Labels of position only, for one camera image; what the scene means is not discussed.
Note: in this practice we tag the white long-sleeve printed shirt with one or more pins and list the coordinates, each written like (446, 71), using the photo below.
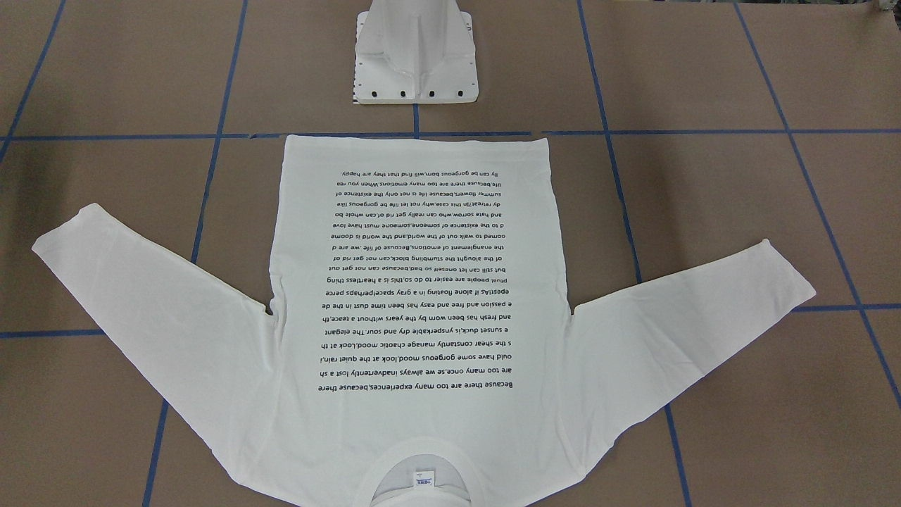
(419, 349)

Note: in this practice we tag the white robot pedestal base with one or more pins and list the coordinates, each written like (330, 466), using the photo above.
(415, 52)

